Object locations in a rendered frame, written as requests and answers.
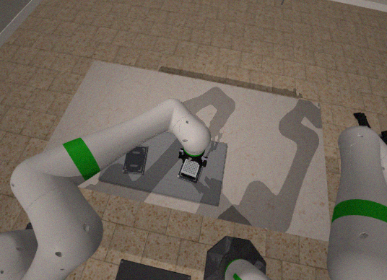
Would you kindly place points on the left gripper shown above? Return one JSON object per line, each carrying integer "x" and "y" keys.
{"x": 202, "y": 161}

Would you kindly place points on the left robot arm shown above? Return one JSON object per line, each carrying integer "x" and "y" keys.
{"x": 67, "y": 228}

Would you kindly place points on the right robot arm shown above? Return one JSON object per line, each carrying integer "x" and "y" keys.
{"x": 358, "y": 237}

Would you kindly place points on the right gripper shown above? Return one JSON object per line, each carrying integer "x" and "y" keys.
{"x": 362, "y": 120}

